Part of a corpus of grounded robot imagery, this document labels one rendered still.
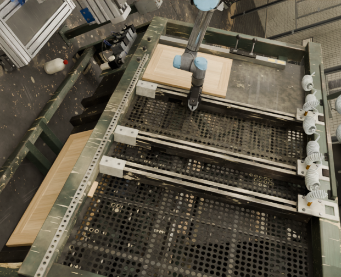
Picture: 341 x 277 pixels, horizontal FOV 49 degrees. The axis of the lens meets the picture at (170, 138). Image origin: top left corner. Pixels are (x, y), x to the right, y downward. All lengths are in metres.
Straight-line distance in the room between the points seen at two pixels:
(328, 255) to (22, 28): 2.30
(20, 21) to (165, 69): 1.04
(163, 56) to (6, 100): 1.13
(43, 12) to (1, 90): 0.67
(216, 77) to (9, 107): 1.45
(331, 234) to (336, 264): 0.14
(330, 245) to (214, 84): 1.26
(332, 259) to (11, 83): 2.29
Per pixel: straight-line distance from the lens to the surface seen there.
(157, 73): 2.58
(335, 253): 1.86
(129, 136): 2.05
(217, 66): 2.73
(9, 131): 2.78
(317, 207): 1.95
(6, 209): 2.69
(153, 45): 2.79
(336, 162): 2.85
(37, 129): 2.70
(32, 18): 2.94
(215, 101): 2.33
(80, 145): 2.61
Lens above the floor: 2.12
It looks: 27 degrees down
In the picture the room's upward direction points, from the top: 78 degrees clockwise
